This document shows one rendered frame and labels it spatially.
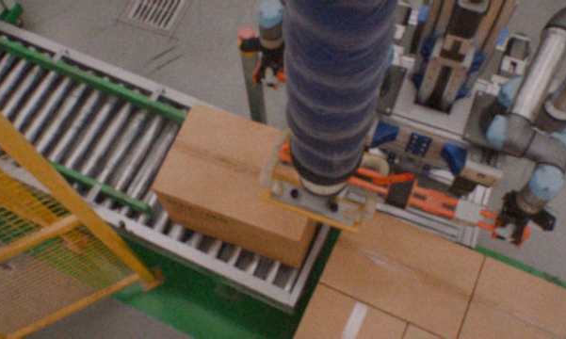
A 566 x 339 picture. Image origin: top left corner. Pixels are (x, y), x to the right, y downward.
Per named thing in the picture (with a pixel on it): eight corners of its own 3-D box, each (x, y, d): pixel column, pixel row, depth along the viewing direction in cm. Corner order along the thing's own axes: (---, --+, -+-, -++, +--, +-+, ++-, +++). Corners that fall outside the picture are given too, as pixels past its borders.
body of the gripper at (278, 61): (283, 75, 192) (282, 54, 181) (259, 68, 194) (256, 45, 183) (291, 56, 195) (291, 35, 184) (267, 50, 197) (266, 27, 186)
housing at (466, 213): (450, 221, 181) (454, 217, 177) (456, 202, 184) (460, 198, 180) (472, 229, 180) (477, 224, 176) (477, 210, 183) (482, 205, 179)
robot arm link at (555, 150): (541, 121, 153) (526, 153, 150) (583, 139, 151) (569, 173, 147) (530, 135, 161) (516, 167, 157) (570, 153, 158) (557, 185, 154)
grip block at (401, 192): (380, 202, 185) (383, 196, 179) (390, 176, 188) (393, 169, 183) (406, 211, 183) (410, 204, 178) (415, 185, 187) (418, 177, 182)
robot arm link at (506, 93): (498, 88, 210) (510, 67, 197) (534, 104, 207) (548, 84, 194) (485, 114, 206) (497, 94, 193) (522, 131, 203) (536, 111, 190)
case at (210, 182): (172, 222, 256) (150, 187, 219) (209, 145, 271) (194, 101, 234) (299, 269, 246) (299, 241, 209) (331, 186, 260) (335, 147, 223)
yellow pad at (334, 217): (261, 201, 197) (260, 195, 192) (272, 175, 201) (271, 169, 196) (357, 234, 191) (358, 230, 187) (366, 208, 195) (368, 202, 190)
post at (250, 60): (254, 149, 330) (236, 42, 238) (260, 139, 332) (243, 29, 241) (266, 153, 329) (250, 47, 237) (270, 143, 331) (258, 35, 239)
